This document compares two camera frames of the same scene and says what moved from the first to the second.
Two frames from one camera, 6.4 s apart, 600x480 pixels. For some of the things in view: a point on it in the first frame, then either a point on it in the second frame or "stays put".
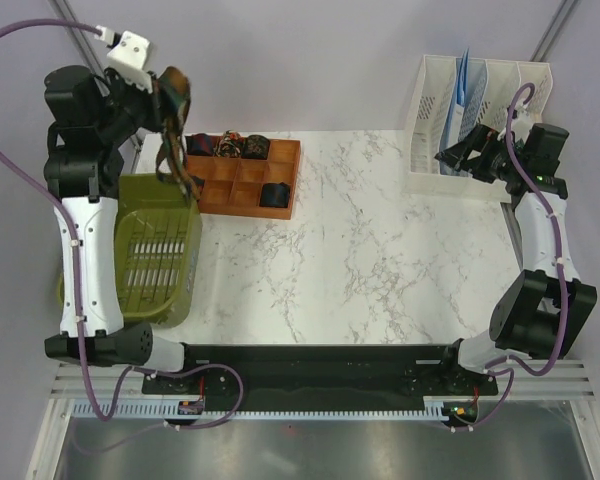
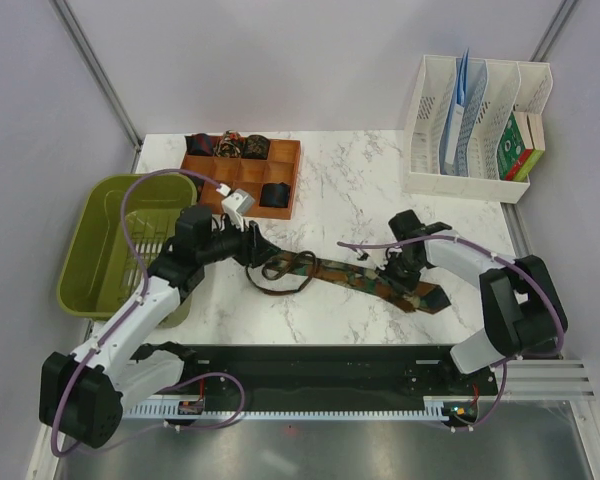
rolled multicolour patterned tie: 229,145 stays put
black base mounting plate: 320,374 stays put
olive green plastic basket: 159,243 stays put
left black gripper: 152,101 → 253,248
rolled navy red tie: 201,144 stays put
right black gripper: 491,142 → 384,270
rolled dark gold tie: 255,147 stays put
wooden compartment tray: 232,186 stays put
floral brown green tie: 172,93 → 285,272
